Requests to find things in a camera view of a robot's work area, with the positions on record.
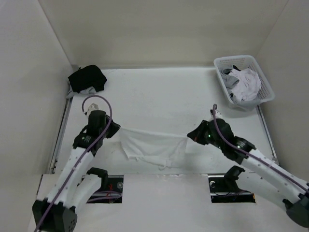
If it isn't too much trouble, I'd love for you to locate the white plastic laundry basket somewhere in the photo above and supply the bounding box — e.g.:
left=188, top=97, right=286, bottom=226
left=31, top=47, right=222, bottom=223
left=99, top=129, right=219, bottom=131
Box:
left=213, top=55, right=275, bottom=111

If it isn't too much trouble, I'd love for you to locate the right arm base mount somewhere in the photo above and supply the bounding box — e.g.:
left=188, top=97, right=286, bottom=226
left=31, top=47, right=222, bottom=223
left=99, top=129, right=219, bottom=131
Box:
left=208, top=166, right=256, bottom=203

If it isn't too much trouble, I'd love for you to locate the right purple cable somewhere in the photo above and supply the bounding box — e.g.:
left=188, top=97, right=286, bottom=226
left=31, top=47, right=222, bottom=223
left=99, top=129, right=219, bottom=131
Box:
left=212, top=103, right=309, bottom=194

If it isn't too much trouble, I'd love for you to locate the folded grey tank top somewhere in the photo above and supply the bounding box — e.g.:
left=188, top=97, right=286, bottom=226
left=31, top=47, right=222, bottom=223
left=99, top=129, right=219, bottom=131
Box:
left=66, top=85, right=96, bottom=99

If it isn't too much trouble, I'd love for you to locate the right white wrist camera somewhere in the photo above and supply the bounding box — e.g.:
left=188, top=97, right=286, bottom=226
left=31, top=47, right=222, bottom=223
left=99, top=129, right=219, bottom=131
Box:
left=210, top=109, right=223, bottom=120

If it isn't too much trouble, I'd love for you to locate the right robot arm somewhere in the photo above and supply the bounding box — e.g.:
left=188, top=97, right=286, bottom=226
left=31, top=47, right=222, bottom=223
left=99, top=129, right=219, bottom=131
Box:
left=187, top=118, right=309, bottom=228

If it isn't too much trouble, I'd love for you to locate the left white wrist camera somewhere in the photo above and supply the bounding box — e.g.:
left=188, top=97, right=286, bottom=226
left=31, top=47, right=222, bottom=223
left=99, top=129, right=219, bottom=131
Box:
left=84, top=103, right=99, bottom=117

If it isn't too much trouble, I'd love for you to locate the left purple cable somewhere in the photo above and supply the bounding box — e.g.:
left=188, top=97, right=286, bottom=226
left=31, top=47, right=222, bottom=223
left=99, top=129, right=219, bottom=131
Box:
left=33, top=95, right=113, bottom=232

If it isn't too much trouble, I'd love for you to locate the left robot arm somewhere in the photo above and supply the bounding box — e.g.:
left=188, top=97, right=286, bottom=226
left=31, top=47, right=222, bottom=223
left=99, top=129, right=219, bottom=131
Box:
left=32, top=110, right=120, bottom=232

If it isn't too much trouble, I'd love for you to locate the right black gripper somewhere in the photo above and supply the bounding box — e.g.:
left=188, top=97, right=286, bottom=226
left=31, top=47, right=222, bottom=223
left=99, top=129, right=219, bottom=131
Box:
left=187, top=120, right=224, bottom=149

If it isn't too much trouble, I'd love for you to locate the white tank top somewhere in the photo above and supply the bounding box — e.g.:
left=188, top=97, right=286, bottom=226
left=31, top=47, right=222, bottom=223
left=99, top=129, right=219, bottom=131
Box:
left=119, top=128, right=188, bottom=171

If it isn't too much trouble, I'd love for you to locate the grey garment in basket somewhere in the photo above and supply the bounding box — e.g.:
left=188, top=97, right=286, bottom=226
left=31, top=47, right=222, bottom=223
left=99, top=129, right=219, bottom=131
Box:
left=220, top=66, right=239, bottom=89

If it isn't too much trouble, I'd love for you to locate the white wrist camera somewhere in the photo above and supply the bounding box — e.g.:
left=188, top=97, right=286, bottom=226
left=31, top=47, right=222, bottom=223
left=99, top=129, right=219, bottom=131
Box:
left=210, top=109, right=223, bottom=120
left=84, top=103, right=99, bottom=117

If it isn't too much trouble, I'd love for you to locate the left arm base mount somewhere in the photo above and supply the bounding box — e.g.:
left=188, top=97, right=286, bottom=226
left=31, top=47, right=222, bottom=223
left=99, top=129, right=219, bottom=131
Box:
left=87, top=175, right=124, bottom=204

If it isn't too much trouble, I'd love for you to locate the purple cable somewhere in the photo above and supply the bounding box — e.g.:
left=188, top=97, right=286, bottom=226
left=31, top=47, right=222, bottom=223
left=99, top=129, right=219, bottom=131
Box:
left=33, top=95, right=113, bottom=232
left=212, top=103, right=309, bottom=194

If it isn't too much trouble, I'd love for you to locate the folded black tank top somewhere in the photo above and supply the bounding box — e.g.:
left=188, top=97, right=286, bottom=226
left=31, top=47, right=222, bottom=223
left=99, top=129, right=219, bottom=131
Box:
left=68, top=65, right=107, bottom=93

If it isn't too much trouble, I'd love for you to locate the white clothes pile in basket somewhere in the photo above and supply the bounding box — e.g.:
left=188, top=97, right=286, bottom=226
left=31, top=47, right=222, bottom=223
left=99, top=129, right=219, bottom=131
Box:
left=231, top=69, right=261, bottom=102

